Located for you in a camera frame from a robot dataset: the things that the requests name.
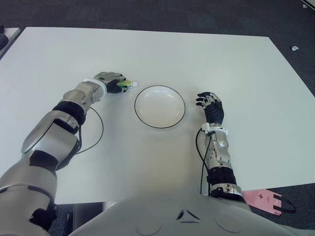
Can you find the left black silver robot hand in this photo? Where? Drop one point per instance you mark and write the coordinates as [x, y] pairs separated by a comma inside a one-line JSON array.
[[108, 78]]

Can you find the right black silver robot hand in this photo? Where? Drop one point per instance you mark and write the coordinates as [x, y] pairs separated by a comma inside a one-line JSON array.
[[215, 111]]

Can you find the green toothpaste tube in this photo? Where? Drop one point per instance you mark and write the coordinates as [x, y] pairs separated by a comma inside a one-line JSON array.
[[128, 84]]

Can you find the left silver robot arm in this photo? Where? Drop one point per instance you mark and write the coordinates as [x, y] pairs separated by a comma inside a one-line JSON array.
[[49, 137]]

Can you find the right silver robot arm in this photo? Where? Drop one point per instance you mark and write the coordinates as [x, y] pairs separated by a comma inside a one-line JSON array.
[[220, 152]]

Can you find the white plate with black rim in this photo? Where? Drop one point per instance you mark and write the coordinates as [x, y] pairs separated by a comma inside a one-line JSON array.
[[160, 107]]

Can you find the pink paper bag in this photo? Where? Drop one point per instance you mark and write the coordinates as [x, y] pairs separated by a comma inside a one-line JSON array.
[[263, 197]]

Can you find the small white floor object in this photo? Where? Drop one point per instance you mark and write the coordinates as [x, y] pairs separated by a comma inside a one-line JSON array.
[[295, 48]]

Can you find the grey robot torso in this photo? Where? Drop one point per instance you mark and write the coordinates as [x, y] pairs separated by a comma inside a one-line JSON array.
[[187, 218]]

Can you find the black object on side table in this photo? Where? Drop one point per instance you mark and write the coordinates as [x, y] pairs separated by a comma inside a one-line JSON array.
[[2, 37]]

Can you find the white board with black edge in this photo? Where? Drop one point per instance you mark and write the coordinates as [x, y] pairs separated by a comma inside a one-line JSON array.
[[310, 3]]

